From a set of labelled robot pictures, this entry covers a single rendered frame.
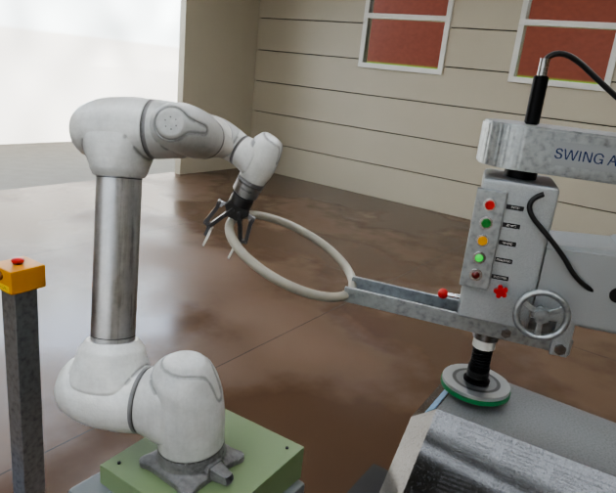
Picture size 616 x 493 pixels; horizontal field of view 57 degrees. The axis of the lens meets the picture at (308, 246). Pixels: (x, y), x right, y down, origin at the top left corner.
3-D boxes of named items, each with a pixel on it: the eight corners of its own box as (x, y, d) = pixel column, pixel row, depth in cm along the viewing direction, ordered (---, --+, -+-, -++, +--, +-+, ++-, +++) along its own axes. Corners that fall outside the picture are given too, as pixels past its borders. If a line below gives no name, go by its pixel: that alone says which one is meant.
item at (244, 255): (367, 274, 212) (371, 267, 211) (332, 325, 167) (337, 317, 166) (257, 204, 218) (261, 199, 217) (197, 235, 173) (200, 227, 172)
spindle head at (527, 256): (574, 323, 181) (610, 185, 168) (584, 353, 161) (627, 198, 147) (459, 299, 190) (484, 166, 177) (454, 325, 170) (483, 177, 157)
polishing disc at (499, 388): (471, 406, 171) (472, 403, 170) (428, 371, 189) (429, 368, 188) (524, 395, 180) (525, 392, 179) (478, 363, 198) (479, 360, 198)
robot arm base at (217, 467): (198, 511, 121) (197, 489, 119) (136, 464, 134) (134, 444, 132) (258, 466, 134) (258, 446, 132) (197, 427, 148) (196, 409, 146)
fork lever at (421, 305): (562, 335, 181) (567, 320, 180) (570, 361, 164) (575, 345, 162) (353, 285, 199) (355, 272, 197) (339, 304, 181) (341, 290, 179)
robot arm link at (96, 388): (128, 447, 125) (40, 432, 130) (161, 420, 141) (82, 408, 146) (144, 90, 119) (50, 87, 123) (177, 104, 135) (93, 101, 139)
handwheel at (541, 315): (560, 334, 165) (573, 285, 161) (564, 348, 156) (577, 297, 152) (506, 322, 169) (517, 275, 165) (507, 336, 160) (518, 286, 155)
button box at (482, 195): (487, 287, 165) (507, 191, 157) (487, 291, 163) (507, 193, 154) (459, 282, 167) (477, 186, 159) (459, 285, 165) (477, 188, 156)
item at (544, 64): (538, 124, 161) (551, 59, 156) (539, 125, 157) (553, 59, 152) (523, 122, 162) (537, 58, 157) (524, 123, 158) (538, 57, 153)
